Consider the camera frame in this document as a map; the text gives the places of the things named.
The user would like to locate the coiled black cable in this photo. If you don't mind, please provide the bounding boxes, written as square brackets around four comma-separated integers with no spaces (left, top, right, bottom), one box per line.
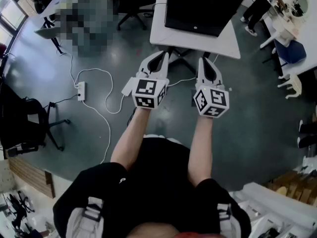
[126,107,137,126]

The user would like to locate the looped white cable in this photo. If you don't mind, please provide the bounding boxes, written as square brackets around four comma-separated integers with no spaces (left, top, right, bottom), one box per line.
[74,68,126,114]

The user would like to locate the blue chair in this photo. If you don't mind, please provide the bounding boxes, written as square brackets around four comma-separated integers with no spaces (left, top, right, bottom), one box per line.
[273,39,307,64]

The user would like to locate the white power strip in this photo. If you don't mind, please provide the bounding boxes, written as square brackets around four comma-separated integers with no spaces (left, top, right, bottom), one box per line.
[76,81,87,102]

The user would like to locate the person's right forearm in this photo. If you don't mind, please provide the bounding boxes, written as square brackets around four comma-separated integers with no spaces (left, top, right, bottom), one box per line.
[187,114,214,188]

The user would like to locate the grey oval table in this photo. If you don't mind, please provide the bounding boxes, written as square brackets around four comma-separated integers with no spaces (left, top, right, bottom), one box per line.
[39,0,82,54]

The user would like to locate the wooden slatted panel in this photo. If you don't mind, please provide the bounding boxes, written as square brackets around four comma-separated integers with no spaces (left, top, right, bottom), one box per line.
[8,156,56,199]

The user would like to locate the white chest harness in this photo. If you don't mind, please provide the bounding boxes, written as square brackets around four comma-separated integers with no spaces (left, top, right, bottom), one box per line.
[66,196,249,238]

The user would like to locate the white storage box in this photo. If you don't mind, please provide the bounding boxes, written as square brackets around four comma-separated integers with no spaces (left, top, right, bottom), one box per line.
[229,182,317,238]

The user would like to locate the wooden pallet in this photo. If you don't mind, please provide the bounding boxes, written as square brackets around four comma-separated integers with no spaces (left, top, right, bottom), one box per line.
[264,170,317,205]

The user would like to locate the white folding table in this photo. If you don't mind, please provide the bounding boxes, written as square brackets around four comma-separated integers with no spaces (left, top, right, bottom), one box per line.
[149,0,241,74]

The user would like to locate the person's left forearm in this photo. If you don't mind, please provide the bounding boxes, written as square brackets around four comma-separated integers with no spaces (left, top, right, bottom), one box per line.
[110,107,152,171]

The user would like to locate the cream plastic chair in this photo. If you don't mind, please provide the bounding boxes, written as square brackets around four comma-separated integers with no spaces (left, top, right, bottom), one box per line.
[260,25,299,50]
[277,72,303,99]

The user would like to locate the glass window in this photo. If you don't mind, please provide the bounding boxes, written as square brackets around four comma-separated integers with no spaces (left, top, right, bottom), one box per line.
[0,0,28,57]

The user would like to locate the thin white cable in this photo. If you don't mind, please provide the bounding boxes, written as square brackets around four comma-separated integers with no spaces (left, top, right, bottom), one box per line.
[167,77,199,87]

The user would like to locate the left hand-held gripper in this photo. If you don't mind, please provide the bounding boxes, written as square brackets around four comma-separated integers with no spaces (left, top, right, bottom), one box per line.
[131,50,170,111]

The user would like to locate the long white cable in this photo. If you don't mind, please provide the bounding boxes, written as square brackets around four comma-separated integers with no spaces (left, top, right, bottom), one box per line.
[81,100,111,165]

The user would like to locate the person's black shirt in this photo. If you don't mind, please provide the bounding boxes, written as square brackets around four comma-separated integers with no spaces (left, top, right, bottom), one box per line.
[53,137,252,238]

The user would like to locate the person's left white shoe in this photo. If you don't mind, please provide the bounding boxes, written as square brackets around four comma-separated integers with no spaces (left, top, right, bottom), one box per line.
[143,133,165,140]

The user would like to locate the black tripod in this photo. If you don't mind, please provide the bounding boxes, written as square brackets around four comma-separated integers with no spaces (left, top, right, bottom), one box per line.
[6,192,35,230]

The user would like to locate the white long table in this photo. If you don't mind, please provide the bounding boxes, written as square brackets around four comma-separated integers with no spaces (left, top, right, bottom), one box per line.
[267,0,317,77]

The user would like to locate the grey shell chair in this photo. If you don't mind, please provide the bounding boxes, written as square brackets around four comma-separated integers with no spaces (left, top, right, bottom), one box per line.
[34,27,62,55]

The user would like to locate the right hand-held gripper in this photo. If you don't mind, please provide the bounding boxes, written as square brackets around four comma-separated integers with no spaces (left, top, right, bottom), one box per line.
[193,57,230,119]

